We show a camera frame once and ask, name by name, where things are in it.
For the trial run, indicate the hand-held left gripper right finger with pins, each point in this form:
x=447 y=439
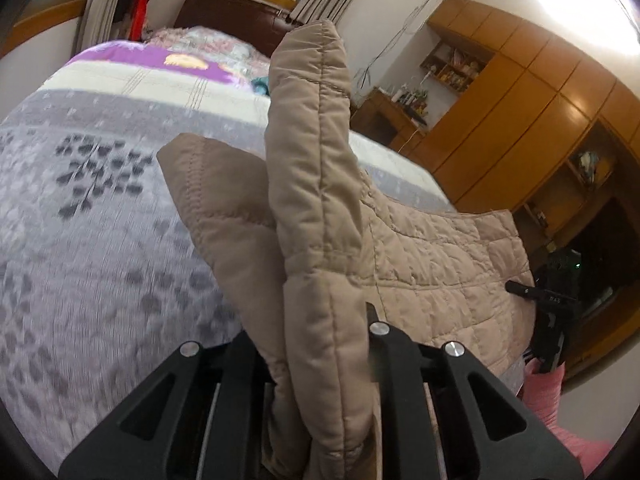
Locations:
x=395 y=360

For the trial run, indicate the floral bedding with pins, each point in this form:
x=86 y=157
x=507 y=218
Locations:
x=210 y=47

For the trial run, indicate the pink clothing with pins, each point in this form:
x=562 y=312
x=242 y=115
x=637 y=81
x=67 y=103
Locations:
x=560 y=410

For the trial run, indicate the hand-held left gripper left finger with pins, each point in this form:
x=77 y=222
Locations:
x=240 y=360

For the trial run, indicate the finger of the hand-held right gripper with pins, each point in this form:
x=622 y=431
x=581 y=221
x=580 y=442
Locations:
x=522 y=290

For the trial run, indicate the wooden desk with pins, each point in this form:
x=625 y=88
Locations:
x=380 y=120

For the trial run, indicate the tan quilted jacket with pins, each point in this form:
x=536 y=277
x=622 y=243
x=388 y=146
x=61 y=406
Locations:
x=320 y=210

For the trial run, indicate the red hanging garment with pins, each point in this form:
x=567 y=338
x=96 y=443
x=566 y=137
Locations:
x=139 y=15

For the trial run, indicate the dark wooden bed headboard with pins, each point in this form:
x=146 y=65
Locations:
x=225 y=15

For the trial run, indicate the wooden wardrobe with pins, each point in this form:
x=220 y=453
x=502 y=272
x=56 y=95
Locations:
x=525 y=125

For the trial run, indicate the books on wall shelf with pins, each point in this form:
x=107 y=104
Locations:
x=455 y=70

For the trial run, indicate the purple printed blanket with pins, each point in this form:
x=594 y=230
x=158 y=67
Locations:
x=135 y=57

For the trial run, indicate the large wooden-framed window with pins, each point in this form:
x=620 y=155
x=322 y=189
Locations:
x=35 y=0

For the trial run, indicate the teal cloth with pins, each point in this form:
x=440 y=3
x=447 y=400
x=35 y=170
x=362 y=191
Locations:
x=260 y=86

